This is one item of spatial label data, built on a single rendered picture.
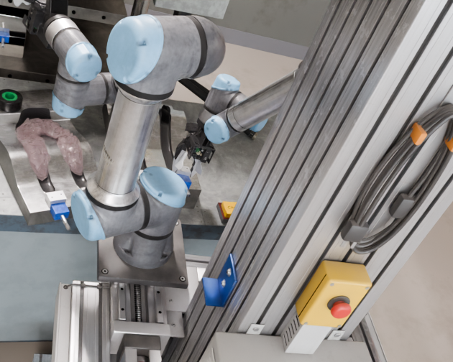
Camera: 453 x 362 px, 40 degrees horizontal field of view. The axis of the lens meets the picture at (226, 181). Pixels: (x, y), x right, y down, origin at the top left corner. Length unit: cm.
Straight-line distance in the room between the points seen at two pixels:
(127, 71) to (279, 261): 43
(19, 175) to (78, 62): 65
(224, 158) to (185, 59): 126
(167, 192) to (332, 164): 54
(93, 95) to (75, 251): 79
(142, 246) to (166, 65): 54
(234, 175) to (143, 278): 88
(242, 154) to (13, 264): 93
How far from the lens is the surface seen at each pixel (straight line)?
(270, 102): 159
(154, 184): 141
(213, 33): 118
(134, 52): 110
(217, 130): 169
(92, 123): 232
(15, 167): 196
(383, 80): 90
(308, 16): 503
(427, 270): 379
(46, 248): 213
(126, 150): 125
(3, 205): 195
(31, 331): 250
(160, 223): 146
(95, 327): 152
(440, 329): 352
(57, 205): 188
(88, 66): 141
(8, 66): 256
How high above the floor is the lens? 218
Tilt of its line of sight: 38 degrees down
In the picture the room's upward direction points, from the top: 24 degrees clockwise
